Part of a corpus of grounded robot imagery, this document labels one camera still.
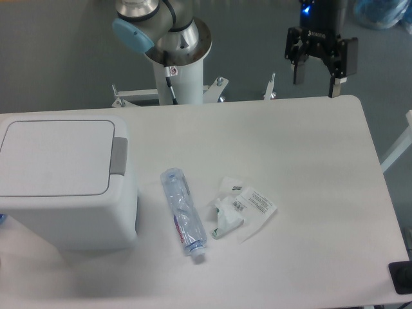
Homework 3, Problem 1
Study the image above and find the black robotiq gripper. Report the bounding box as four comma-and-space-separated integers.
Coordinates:
285, 1, 359, 98

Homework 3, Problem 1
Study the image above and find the white trash can body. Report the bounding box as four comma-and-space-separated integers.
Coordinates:
1, 114, 138, 250

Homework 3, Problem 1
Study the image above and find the white trash can lid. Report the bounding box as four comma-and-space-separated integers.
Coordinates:
1, 120, 115, 197

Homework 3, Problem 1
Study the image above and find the crumpled clear plastic wrapper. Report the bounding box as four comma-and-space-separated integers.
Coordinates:
207, 176, 278, 243

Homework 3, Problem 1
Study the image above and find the crushed clear plastic bottle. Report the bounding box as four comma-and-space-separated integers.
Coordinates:
160, 168, 207, 264

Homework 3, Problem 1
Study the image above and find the black device table corner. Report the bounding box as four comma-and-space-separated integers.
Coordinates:
388, 261, 411, 295

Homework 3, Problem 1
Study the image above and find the grey lid push button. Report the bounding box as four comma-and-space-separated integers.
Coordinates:
109, 137, 128, 176

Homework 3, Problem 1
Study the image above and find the white frame leg right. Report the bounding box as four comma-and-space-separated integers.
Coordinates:
380, 110, 411, 173

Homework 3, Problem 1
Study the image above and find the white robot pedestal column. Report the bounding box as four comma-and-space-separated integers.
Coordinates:
152, 61, 203, 106

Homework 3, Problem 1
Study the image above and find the black cable on pedestal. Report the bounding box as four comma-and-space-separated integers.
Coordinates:
162, 50, 179, 106

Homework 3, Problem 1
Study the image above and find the white pedestal base frame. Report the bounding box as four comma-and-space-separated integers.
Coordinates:
111, 73, 277, 108

